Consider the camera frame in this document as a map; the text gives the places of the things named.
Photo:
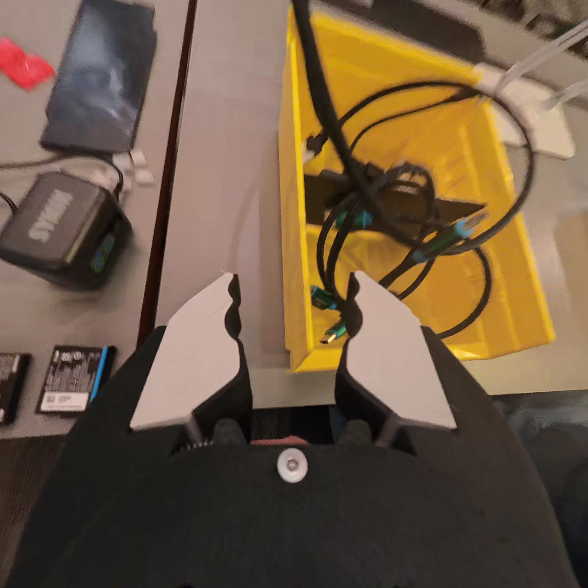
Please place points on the black bin divider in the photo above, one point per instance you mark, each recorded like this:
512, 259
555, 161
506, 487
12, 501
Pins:
459, 209

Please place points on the black printed charger box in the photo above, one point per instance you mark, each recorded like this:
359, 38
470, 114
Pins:
50, 220

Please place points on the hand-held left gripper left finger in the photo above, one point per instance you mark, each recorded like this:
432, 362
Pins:
193, 367

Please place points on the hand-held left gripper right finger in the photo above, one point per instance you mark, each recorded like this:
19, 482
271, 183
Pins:
395, 367

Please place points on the black hdmi switch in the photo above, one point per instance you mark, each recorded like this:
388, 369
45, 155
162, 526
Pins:
399, 179

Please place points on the yellow plastic bin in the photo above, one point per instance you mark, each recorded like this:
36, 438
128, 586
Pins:
514, 285

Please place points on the black battery blue stripe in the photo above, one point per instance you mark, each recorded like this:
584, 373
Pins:
69, 381

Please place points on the black labelled battery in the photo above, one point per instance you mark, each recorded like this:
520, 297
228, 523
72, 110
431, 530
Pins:
11, 386

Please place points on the red tape piece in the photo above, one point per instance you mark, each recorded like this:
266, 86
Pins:
23, 66

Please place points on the white tablet stand base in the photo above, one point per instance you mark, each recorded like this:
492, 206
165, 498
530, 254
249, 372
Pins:
546, 133

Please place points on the scattered white plastic clips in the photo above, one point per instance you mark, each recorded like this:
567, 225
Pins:
140, 167

